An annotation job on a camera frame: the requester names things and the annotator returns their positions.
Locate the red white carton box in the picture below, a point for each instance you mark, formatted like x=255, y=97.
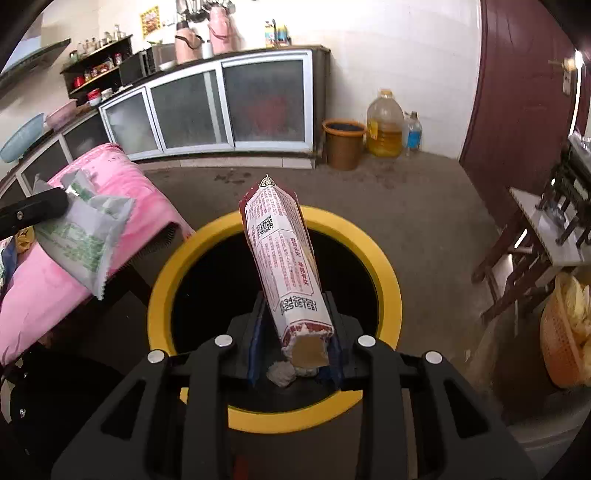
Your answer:
x=281, y=258

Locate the yellow wall poster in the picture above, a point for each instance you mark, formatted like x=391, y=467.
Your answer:
x=150, y=21

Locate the large cooking oil jug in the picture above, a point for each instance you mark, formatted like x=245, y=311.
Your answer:
x=384, y=129

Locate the dark range hood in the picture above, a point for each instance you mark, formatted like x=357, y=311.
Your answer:
x=32, y=62

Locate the black microwave oven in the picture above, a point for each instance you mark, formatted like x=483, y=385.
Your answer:
x=135, y=68

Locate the pink plastic basin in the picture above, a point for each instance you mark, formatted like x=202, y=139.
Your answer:
x=61, y=114

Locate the wooden stool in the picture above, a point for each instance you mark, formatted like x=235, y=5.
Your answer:
x=521, y=240

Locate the white bowl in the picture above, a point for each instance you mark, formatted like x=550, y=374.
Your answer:
x=167, y=65

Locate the brown plastic bucket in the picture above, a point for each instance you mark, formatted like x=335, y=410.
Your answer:
x=344, y=147

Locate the yellow snack packet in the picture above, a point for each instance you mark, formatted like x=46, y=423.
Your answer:
x=25, y=240

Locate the yellow detergent bottle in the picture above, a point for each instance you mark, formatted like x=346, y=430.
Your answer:
x=269, y=36

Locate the white cup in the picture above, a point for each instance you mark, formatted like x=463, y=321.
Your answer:
x=208, y=49

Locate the pile of cabbage leaves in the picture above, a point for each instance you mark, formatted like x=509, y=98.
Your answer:
x=579, y=309

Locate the dark red door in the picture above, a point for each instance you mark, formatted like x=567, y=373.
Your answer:
x=512, y=101

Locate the low kitchen counter cabinet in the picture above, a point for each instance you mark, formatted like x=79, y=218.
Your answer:
x=51, y=154

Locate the steel box appliance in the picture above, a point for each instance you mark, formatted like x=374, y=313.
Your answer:
x=164, y=54

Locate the hanging kitchen utensils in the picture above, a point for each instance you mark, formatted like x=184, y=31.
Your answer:
x=203, y=10

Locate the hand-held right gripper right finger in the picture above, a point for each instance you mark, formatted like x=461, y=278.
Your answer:
x=337, y=364

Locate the yellow rimmed trash bin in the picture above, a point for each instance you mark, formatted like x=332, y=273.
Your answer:
x=351, y=230

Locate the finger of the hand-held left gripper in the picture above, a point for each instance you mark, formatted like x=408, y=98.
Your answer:
x=32, y=210

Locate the blue plastic basin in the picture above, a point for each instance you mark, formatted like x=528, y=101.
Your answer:
x=21, y=138

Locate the crumpled white paper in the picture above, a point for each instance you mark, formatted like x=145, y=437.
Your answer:
x=282, y=374

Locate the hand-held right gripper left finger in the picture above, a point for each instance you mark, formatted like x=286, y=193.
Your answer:
x=253, y=355

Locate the glass door kitchen cabinet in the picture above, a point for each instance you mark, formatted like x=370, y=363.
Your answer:
x=189, y=108

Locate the dark wooden spice shelf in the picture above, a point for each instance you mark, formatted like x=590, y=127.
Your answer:
x=97, y=69

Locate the pink floral table cloth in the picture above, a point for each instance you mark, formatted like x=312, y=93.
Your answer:
x=37, y=295

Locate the green white snack packet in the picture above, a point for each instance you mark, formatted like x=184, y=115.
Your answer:
x=78, y=235

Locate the blue packet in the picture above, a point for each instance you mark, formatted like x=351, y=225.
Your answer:
x=5, y=265

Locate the metal noodle machine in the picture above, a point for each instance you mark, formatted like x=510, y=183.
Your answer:
x=565, y=184

